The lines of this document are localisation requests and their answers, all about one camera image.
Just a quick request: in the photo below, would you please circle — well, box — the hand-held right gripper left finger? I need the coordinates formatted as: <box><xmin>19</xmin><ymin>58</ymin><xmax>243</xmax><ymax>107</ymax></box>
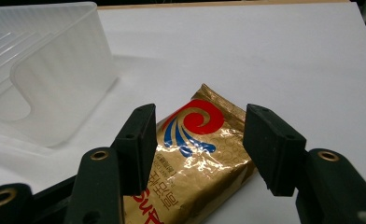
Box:
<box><xmin>63</xmin><ymin>103</ymin><xmax>159</xmax><ymax>224</ymax></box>

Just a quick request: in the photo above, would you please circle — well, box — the gold foil snack packet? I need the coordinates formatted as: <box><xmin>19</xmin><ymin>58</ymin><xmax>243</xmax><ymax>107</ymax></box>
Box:
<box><xmin>122</xmin><ymin>83</ymin><xmax>256</xmax><ymax>224</ymax></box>

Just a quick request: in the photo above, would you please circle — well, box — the translucent plastic storage bin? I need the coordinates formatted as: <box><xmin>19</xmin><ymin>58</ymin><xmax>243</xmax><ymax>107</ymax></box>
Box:
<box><xmin>0</xmin><ymin>1</ymin><xmax>119</xmax><ymax>148</ymax></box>

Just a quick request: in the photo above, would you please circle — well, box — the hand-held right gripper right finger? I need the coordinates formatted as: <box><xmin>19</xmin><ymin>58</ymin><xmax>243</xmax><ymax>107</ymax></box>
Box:
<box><xmin>242</xmin><ymin>103</ymin><xmax>366</xmax><ymax>224</ymax></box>

